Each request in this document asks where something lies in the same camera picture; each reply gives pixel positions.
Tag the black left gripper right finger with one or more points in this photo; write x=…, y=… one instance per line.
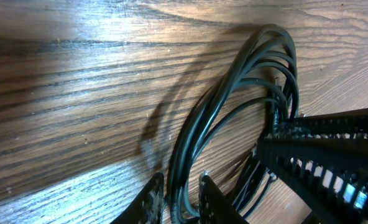
x=214, y=208

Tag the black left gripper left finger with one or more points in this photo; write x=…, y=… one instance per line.
x=148, y=206

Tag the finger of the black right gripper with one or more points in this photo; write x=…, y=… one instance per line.
x=329, y=175
x=353, y=123

